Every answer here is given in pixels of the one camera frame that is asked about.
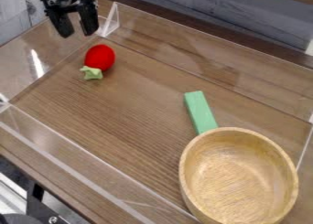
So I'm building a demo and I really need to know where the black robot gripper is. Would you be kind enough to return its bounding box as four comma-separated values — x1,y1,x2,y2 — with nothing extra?
40,0,99,38

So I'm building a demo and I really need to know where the red plush strawberry toy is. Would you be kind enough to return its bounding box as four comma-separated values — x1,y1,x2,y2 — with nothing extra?
80,44,117,80

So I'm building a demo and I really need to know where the green rectangular block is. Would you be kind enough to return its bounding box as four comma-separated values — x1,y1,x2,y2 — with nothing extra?
183,91,218,134

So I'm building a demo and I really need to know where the wooden bowl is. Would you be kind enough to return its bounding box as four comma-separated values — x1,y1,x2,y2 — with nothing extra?
178,127,298,224

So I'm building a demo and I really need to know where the clear acrylic corner bracket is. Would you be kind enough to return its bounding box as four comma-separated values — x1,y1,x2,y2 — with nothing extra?
95,2,121,37

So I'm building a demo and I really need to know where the clear acrylic table enclosure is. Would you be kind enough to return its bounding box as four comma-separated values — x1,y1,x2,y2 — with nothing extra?
0,3,313,224

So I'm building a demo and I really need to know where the black table clamp mount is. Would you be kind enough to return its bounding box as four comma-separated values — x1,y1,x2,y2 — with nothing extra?
26,183,70,224

